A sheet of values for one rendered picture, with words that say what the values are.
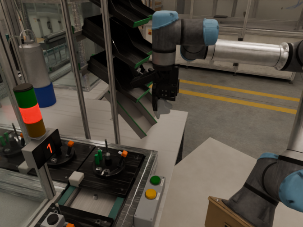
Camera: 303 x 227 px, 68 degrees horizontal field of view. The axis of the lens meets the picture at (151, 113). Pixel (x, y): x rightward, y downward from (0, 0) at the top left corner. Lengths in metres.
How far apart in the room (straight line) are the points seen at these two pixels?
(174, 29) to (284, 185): 0.52
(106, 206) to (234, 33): 4.12
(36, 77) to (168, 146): 1.01
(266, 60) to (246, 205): 0.49
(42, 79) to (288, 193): 1.54
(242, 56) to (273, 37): 3.83
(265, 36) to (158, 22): 4.05
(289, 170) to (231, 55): 0.40
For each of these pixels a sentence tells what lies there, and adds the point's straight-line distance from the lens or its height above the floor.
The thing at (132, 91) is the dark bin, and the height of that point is 1.21.
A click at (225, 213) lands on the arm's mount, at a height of 1.04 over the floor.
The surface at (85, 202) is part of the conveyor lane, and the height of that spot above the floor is 0.92.
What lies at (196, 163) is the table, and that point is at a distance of 1.20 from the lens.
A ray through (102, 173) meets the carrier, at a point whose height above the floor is 0.99.
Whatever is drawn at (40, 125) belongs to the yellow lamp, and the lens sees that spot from 0.74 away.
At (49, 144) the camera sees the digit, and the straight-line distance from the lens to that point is 0.79.
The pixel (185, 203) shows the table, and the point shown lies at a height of 0.86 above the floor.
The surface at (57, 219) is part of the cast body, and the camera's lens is 0.74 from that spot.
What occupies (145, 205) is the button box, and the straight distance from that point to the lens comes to 0.88.
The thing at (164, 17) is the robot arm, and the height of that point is 1.58.
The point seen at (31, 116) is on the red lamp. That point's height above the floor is 1.33.
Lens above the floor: 1.67
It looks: 31 degrees down
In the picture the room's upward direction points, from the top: straight up
